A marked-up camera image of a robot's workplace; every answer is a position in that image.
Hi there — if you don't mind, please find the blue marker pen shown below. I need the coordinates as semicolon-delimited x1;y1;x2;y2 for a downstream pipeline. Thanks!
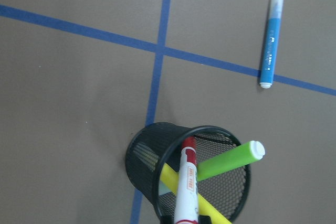
259;0;284;89

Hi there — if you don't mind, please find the red white whiteboard marker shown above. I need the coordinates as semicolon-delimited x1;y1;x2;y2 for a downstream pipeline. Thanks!
174;136;199;223

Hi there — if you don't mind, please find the black mesh pen cup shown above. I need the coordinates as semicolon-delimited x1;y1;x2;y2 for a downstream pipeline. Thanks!
125;122;250;222

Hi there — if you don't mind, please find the yellow highlighter pen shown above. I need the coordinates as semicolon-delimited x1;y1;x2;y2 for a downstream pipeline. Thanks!
160;163;231;224

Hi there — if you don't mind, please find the brown paper table mat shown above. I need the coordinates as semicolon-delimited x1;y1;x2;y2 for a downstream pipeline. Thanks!
1;0;335;223

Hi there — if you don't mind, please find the green highlighter pen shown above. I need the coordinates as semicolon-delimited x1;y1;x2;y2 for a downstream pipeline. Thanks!
197;141;266;182

